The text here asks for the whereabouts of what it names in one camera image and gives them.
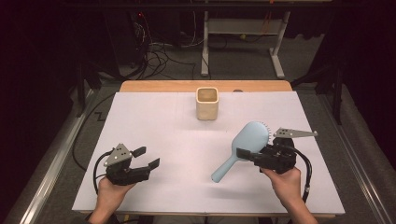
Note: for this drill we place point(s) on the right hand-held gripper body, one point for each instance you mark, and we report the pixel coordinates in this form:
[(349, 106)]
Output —
[(277, 157)]

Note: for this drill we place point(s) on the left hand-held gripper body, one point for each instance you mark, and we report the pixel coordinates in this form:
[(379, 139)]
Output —
[(123, 172)]

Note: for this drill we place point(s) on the light blue hairbrush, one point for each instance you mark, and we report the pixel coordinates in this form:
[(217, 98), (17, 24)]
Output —
[(252, 137)]

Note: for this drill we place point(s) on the beige square cup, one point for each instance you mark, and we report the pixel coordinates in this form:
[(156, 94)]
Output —
[(207, 110)]

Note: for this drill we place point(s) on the person's left hand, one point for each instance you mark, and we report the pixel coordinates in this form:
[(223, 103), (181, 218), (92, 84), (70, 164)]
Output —
[(110, 194)]

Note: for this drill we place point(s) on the person's right hand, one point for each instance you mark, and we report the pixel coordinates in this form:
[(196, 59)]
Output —
[(285, 185)]

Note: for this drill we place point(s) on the white table cover sheet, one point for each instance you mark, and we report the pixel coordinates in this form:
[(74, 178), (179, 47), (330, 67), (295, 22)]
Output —
[(174, 149)]

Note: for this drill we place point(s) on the dark metal stand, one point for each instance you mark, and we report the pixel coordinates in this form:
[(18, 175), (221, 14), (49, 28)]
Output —
[(336, 93), (81, 87)]

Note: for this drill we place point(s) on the small yellow ball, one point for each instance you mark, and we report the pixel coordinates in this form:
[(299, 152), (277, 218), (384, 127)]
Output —
[(243, 36)]

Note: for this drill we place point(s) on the aluminium floor rail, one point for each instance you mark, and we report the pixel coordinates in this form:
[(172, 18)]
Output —
[(56, 161), (355, 155)]

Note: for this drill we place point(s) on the white metal stand frame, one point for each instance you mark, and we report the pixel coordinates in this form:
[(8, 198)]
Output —
[(243, 26)]

